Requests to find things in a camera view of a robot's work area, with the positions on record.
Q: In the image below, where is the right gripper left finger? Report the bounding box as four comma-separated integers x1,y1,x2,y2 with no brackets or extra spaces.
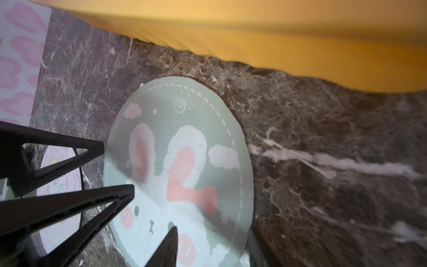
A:
145,227,179,267

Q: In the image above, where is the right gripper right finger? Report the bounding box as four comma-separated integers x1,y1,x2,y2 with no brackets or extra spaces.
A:
246,227,283,267

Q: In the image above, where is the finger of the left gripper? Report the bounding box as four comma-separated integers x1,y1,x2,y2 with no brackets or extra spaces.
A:
1,121,105,197
1,184,135,267

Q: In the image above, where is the green bunny coaster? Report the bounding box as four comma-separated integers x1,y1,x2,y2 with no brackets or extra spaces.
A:
103,76,254,267

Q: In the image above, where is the yellow plastic storage box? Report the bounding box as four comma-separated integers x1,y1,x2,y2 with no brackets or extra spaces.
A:
41,1,427,93

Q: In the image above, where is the pale pink left coaster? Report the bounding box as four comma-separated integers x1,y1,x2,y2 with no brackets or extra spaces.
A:
36,145,83,254

